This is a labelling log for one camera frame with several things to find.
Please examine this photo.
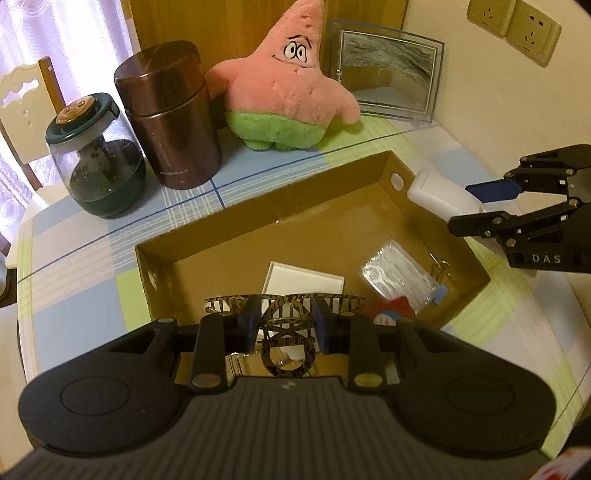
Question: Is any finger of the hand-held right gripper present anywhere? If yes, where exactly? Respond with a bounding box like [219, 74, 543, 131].
[447, 198, 580, 243]
[465, 144, 591, 204]

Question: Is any pink starfish plush toy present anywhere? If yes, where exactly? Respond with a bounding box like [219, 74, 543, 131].
[204, 0, 361, 152]

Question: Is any wooden door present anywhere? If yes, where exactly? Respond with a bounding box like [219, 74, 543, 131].
[127, 0, 409, 61]

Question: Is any brown metal canister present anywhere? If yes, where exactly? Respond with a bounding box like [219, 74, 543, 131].
[114, 41, 223, 190]

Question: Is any white oblong device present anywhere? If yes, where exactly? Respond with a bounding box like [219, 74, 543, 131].
[406, 168, 485, 221]

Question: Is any brown cardboard box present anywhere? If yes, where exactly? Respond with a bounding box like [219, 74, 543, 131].
[134, 150, 492, 342]

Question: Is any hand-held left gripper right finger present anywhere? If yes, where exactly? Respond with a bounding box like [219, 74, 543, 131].
[314, 295, 467, 393]

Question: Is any pink lace curtain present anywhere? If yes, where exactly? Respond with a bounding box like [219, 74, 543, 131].
[0, 0, 141, 259]

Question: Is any glass picture frame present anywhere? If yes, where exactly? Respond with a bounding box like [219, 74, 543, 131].
[329, 18, 446, 124]

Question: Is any cream wooden chair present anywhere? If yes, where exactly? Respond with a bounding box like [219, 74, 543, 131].
[0, 56, 68, 208]

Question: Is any red blue cat toy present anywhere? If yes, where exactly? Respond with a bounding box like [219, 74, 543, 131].
[372, 298, 416, 326]

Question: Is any blue binder clip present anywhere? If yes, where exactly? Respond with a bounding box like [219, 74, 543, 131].
[429, 258, 451, 305]

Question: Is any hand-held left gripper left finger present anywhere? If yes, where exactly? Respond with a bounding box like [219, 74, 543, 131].
[104, 295, 262, 393]

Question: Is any glass jar with dark lid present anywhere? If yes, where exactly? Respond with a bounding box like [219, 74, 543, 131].
[45, 93, 147, 219]

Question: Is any gold wall socket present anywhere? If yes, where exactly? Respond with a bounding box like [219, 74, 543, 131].
[466, 0, 518, 35]
[505, 0, 563, 65]

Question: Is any clear bag of floss picks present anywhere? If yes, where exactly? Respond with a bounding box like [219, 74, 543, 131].
[360, 240, 439, 315]

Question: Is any white square box lid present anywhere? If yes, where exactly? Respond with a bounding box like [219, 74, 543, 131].
[261, 261, 346, 301]

